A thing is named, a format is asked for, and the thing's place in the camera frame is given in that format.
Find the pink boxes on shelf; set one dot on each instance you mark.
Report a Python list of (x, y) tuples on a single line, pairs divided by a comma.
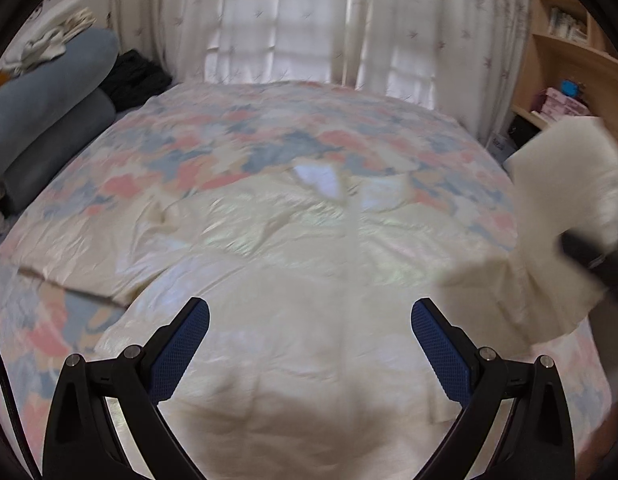
[(557, 105)]

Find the lower blue rolled blanket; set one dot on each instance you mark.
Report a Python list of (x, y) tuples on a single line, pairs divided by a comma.
[(34, 169)]

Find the blue rolled blanket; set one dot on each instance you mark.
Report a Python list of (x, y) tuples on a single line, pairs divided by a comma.
[(34, 169), (33, 102)]

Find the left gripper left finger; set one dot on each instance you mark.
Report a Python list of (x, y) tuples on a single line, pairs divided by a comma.
[(81, 441)]

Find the white clothes pile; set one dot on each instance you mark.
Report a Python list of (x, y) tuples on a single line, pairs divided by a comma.
[(48, 39)]

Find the cream shiny puffer jacket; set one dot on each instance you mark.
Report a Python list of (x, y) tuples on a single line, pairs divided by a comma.
[(310, 369)]

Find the upper blue rolled blanket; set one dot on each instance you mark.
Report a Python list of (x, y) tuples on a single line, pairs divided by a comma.
[(33, 102)]

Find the wooden bookshelf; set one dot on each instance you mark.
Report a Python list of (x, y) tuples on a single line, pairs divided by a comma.
[(566, 45)]

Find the floral pastel bed blanket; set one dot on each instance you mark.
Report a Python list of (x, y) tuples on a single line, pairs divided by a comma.
[(200, 137)]

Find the white patterned window curtain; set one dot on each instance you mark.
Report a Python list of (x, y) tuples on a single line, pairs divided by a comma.
[(460, 57)]

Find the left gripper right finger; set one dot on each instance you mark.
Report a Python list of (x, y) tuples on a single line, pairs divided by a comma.
[(536, 442)]

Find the black fuzzy cloth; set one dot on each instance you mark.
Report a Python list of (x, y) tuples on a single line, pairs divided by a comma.
[(133, 80)]

